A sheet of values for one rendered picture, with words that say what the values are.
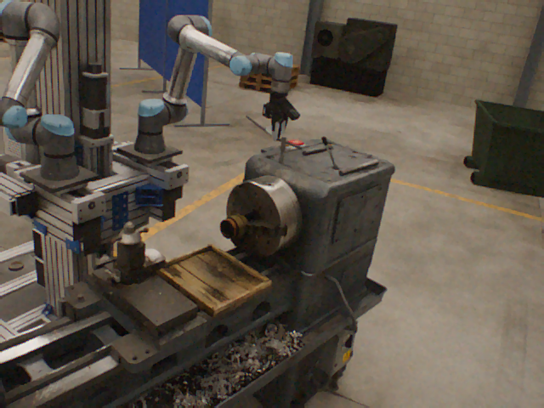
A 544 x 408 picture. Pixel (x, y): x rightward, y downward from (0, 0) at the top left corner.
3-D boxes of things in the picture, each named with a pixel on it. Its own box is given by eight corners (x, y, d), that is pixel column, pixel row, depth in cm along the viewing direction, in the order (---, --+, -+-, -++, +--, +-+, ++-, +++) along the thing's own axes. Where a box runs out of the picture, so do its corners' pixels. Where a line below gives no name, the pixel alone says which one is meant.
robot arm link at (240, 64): (157, 11, 203) (248, 56, 186) (176, 11, 212) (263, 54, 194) (152, 37, 209) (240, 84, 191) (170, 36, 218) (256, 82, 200)
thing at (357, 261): (289, 326, 308) (309, 202, 274) (351, 368, 280) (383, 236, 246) (218, 371, 266) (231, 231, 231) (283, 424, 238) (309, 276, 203)
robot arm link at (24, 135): (36, 150, 188) (25, 2, 167) (2, 144, 190) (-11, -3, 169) (54, 143, 199) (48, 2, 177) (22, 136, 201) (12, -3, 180)
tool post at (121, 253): (135, 257, 173) (135, 232, 169) (147, 265, 169) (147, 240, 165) (116, 263, 168) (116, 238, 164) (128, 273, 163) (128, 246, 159)
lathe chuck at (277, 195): (235, 223, 219) (251, 163, 204) (284, 265, 203) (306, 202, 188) (219, 229, 213) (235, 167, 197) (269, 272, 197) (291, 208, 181)
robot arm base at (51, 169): (31, 172, 194) (30, 149, 190) (65, 163, 206) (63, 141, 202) (54, 184, 187) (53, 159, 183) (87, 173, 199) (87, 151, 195)
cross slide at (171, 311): (126, 261, 186) (126, 251, 185) (197, 317, 161) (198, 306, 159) (86, 275, 175) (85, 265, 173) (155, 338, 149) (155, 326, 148)
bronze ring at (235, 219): (235, 208, 195) (218, 214, 188) (252, 217, 189) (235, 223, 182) (234, 229, 198) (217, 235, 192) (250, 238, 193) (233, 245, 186)
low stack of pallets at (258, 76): (262, 79, 1073) (264, 59, 1056) (298, 86, 1047) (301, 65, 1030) (237, 87, 965) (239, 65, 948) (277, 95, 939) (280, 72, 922)
